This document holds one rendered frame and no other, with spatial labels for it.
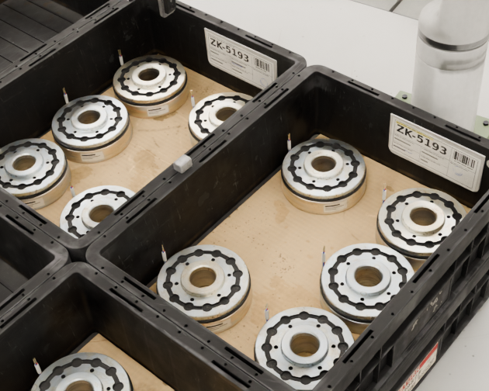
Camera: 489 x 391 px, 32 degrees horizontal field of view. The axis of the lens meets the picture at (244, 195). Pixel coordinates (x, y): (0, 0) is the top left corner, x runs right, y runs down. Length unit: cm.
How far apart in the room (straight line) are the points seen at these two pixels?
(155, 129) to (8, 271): 28
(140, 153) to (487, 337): 50
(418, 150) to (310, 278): 21
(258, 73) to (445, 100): 25
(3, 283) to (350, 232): 41
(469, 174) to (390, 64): 48
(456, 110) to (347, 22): 42
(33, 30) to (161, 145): 36
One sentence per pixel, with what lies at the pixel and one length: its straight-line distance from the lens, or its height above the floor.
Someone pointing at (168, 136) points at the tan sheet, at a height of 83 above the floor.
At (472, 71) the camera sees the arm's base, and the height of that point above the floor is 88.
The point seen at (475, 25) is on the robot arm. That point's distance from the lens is 114.
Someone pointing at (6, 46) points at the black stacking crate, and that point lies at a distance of 140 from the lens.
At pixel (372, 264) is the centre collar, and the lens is 95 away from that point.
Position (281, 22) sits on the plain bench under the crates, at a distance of 158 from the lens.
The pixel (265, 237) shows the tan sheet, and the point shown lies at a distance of 103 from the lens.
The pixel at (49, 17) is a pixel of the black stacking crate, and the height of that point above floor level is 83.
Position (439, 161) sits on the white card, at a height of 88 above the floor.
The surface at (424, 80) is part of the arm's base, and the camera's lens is 119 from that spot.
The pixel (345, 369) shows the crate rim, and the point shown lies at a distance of 80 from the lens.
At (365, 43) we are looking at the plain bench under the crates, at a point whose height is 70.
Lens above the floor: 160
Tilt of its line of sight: 46 degrees down
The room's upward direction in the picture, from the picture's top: 5 degrees counter-clockwise
